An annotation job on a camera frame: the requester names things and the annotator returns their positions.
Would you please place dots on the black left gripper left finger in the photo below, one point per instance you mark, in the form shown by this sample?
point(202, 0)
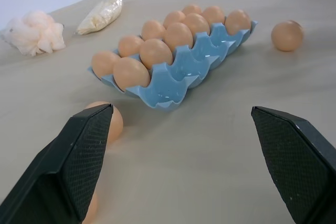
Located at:
point(65, 161)

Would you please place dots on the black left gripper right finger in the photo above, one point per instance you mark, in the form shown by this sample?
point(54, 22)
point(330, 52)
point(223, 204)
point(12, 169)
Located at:
point(294, 161)

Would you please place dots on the blue plastic egg tray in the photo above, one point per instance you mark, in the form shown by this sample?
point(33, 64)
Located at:
point(181, 72)

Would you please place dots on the brown egg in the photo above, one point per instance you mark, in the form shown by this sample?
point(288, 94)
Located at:
point(131, 73)
point(214, 14)
point(115, 127)
point(191, 9)
point(129, 44)
point(287, 36)
point(237, 21)
point(93, 207)
point(103, 64)
point(197, 23)
point(156, 52)
point(179, 35)
point(173, 17)
point(152, 29)

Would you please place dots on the white crumpled plastic bag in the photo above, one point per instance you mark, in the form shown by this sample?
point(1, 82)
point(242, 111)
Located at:
point(34, 33)

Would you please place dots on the clear bag of grains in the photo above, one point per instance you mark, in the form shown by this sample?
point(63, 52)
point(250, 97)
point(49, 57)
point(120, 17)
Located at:
point(101, 15)

